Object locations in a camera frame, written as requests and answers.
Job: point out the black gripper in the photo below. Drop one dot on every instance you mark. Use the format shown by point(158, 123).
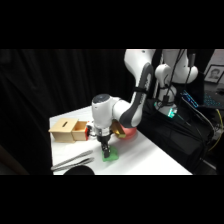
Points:
point(104, 135)

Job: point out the green triangle block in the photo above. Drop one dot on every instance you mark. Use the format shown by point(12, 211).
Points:
point(114, 155)

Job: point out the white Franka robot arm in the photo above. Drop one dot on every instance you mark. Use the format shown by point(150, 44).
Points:
point(133, 110)

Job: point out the pink red bowl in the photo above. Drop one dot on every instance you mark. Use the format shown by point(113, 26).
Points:
point(130, 132)

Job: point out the wooden drawer red front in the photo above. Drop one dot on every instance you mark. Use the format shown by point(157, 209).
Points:
point(80, 131)

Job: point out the black round object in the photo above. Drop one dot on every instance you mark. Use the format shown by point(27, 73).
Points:
point(79, 171)

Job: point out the metal tongs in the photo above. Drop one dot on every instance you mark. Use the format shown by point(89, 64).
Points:
point(71, 161)

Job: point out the wooden box with slot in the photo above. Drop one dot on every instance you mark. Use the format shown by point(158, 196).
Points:
point(61, 130)

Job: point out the black robot stand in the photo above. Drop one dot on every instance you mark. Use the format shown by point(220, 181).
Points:
point(166, 140)

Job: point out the small green light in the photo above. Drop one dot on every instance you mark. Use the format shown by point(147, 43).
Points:
point(171, 112)

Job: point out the black curtain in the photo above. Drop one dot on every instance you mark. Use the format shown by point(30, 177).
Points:
point(33, 83)

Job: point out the blue lit device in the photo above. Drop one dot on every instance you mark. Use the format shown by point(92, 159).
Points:
point(190, 99)

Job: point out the backlit keyboard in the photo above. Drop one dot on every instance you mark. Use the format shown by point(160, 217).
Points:
point(213, 100)

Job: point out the framed picture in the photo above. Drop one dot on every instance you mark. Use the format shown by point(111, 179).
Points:
point(214, 73)

